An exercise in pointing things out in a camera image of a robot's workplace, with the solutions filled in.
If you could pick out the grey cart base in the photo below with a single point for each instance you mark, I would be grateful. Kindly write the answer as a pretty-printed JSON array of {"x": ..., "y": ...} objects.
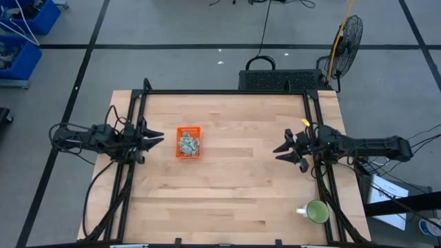
[{"x": 13, "y": 83}]

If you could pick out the dark grey cabinet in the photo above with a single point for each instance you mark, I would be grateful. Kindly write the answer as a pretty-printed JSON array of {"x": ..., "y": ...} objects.
[{"x": 382, "y": 239}]

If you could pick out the yellow tag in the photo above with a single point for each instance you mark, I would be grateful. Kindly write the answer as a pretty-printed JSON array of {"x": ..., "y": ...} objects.
[{"x": 305, "y": 122}]

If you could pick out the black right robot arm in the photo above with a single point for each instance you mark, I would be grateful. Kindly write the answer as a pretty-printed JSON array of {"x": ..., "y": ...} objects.
[{"x": 372, "y": 146}]

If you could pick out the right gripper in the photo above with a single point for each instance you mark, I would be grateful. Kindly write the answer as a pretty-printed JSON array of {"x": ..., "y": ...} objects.
[{"x": 306, "y": 144}]

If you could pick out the black perforated computer case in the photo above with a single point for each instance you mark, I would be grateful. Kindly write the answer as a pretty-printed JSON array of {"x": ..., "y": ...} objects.
[{"x": 275, "y": 80}]

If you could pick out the black table clamp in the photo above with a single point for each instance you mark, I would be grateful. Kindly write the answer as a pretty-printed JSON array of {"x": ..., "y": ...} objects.
[
  {"x": 147, "y": 84},
  {"x": 177, "y": 242},
  {"x": 278, "y": 242}
]

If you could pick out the orange plastic basket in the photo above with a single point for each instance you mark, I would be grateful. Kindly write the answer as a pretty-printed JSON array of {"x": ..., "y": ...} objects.
[{"x": 178, "y": 153}]

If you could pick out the white paper sheet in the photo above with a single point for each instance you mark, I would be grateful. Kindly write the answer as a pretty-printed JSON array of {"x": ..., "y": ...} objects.
[{"x": 387, "y": 206}]

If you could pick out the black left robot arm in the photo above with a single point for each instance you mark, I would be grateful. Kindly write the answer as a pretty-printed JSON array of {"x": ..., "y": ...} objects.
[{"x": 96, "y": 139}]

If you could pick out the white blue round container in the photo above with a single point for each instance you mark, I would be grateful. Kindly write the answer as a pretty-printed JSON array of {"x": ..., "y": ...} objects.
[{"x": 430, "y": 228}]

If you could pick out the black floor fan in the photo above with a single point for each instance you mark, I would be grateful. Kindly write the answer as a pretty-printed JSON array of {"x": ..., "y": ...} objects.
[{"x": 348, "y": 44}]

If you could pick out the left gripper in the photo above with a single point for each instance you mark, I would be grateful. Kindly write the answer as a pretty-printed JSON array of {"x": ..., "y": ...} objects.
[{"x": 132, "y": 139}]

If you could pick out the black aluminium frame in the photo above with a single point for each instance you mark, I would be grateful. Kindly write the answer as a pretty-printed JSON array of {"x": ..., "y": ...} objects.
[{"x": 224, "y": 92}]

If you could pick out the blue plastic storage bin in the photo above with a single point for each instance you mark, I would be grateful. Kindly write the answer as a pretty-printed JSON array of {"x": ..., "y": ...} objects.
[
  {"x": 29, "y": 62},
  {"x": 48, "y": 20}
]

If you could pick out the white mug green inside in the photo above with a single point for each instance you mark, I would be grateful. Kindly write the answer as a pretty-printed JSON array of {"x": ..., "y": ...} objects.
[{"x": 318, "y": 211}]

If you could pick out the black caster base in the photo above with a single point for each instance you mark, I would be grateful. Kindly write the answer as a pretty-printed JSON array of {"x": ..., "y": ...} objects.
[{"x": 4, "y": 115}]

